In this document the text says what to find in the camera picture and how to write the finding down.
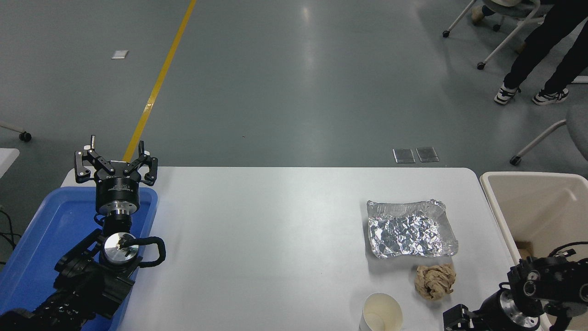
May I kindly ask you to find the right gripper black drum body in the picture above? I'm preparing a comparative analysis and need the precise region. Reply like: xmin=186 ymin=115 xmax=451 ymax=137
xmin=473 ymin=289 xmax=509 ymax=331

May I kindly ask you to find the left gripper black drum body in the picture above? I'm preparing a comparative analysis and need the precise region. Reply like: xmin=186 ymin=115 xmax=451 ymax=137
xmin=95 ymin=170 xmax=140 ymax=210

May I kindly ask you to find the white paper cup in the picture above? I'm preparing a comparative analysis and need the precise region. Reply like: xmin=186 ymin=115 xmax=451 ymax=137
xmin=359 ymin=293 xmax=404 ymax=331

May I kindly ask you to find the crumpled tan paper ball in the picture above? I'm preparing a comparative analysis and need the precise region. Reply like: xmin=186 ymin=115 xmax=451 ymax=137
xmin=414 ymin=263 xmax=457 ymax=301

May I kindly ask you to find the blue plastic tray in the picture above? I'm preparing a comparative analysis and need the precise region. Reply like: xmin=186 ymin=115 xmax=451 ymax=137
xmin=0 ymin=186 xmax=158 ymax=331

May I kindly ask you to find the chair leg with caster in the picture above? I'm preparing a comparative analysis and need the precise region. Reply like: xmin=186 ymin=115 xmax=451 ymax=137
xmin=0 ymin=121 xmax=32 ymax=142

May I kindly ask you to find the white side table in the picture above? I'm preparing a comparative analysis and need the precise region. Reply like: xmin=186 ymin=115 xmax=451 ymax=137
xmin=0 ymin=148 xmax=20 ymax=177

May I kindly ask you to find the crumpled foil tray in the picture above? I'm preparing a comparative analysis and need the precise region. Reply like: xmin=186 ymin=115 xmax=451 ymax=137
xmin=366 ymin=199 xmax=459 ymax=259

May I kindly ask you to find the large pale bin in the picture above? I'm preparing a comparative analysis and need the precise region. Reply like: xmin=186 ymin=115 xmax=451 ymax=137
xmin=480 ymin=171 xmax=588 ymax=331

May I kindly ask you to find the grey office chair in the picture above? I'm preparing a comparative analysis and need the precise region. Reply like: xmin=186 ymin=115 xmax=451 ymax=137
xmin=510 ymin=105 xmax=588 ymax=166

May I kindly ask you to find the white-legged office chair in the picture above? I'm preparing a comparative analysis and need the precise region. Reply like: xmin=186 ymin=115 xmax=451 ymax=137
xmin=442 ymin=0 xmax=552 ymax=70

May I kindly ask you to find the black floor cable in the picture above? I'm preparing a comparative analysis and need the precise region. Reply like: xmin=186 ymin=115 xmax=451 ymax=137
xmin=0 ymin=207 xmax=23 ymax=266

